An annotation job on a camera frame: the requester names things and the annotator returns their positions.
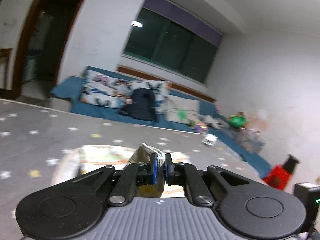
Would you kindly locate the green toy bowl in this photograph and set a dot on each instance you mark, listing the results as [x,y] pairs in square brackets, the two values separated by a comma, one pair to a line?
[238,120]

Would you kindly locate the clear plastic storage box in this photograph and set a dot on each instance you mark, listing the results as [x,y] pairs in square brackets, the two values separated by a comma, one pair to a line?
[249,139]

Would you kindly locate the black device with green light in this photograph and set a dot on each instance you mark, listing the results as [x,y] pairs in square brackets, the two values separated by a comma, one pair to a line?
[308,194]

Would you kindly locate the grey star pattern table mat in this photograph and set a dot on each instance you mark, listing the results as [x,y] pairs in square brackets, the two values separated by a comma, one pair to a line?
[38,149]

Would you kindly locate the beige sofa cushion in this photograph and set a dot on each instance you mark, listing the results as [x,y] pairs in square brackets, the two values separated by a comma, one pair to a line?
[181,110]

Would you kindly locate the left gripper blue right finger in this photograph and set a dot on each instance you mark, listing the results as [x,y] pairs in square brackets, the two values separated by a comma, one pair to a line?
[187,176]

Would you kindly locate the dark wooden doorway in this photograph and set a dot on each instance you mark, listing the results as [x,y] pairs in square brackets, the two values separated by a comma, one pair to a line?
[42,42]

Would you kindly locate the plush toy on sofa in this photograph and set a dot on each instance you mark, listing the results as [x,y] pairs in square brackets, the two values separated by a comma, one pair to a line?
[216,123]

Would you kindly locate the dark window with green frame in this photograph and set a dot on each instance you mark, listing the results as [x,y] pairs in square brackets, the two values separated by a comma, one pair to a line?
[168,36]

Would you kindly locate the red and black tool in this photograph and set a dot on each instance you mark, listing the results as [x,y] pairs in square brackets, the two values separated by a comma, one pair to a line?
[280,175]

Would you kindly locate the blue sofa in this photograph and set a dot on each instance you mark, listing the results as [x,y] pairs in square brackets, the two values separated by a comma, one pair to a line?
[71,89]

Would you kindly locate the small white box device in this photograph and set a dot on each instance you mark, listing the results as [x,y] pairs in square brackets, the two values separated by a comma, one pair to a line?
[210,140]

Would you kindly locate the colourful patterned child's garment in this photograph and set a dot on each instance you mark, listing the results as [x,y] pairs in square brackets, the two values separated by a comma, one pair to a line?
[88,158]

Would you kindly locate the dark navy backpack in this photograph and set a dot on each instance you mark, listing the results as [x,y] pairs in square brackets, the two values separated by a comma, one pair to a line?
[142,105]

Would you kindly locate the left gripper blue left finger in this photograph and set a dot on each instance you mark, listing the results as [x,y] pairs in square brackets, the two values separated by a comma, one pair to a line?
[126,182]

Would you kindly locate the butterfly print pillow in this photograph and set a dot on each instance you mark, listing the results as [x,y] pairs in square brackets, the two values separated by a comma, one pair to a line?
[104,90]

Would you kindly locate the brown wooden side table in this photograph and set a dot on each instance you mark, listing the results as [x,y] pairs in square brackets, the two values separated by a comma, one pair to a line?
[5,58]

